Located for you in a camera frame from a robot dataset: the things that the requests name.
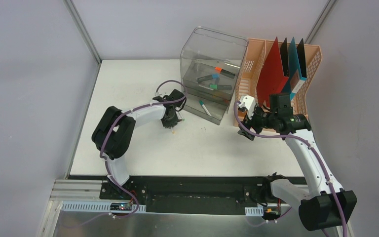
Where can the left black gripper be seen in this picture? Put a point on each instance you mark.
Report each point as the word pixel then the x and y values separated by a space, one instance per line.
pixel 170 118

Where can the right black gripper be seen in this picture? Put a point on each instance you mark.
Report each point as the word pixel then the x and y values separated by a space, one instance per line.
pixel 251 122

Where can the teal marker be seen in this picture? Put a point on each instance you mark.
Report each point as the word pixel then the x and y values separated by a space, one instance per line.
pixel 204 108

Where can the green highlighter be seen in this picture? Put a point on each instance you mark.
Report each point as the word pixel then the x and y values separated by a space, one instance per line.
pixel 220 87

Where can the blue black marker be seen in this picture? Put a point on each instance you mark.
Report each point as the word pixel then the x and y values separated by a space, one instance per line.
pixel 213 77

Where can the red folder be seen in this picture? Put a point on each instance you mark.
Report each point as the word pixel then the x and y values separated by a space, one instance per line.
pixel 274 73

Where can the clear grey drawer box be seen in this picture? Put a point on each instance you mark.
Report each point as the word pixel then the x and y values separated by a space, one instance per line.
pixel 205 50

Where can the orange highlighter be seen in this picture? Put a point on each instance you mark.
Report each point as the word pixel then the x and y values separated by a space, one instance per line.
pixel 225 72

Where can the teal notebook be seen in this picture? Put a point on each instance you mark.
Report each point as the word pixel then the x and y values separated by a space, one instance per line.
pixel 297 68

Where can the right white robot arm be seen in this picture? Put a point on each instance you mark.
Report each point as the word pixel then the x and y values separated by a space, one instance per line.
pixel 326 204

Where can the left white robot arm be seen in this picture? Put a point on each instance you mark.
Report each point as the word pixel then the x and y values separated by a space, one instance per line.
pixel 113 134

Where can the peach file organizer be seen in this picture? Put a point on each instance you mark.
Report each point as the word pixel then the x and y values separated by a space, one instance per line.
pixel 257 51

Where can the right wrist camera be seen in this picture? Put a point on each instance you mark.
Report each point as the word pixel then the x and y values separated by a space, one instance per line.
pixel 247 105

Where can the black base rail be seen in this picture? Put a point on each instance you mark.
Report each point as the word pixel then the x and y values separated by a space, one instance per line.
pixel 186 195

